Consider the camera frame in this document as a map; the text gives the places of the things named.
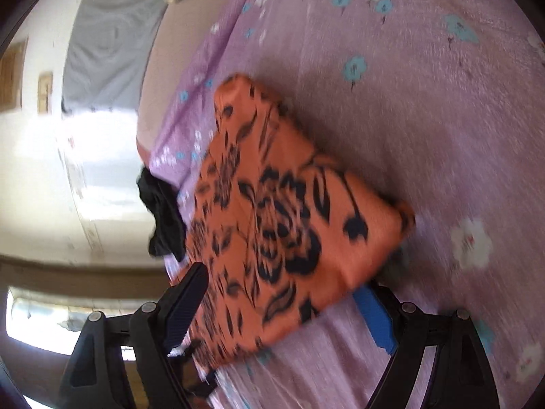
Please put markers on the orange black floral garment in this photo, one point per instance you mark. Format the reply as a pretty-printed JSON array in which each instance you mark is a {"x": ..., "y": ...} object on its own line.
[{"x": 276, "y": 179}]

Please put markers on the purple floral bedsheet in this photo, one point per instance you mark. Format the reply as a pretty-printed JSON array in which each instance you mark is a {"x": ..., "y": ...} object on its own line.
[{"x": 425, "y": 115}]

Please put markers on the small framed picture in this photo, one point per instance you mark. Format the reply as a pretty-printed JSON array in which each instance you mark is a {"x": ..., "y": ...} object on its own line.
[{"x": 10, "y": 74}]

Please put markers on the small black cloth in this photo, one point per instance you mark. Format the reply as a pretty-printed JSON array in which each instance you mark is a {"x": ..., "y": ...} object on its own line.
[{"x": 164, "y": 217}]

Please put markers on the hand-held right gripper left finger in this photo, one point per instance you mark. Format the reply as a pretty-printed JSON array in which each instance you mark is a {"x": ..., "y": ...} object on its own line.
[{"x": 187, "y": 306}]

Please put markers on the wall switch plate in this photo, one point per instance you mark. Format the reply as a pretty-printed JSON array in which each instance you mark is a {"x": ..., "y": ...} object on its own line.
[{"x": 45, "y": 93}]

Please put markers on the grey pillow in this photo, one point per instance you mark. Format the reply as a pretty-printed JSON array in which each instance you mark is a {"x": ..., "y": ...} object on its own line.
[{"x": 110, "y": 38}]

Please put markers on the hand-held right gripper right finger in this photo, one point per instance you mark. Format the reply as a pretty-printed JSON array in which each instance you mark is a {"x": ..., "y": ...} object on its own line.
[{"x": 377, "y": 319}]

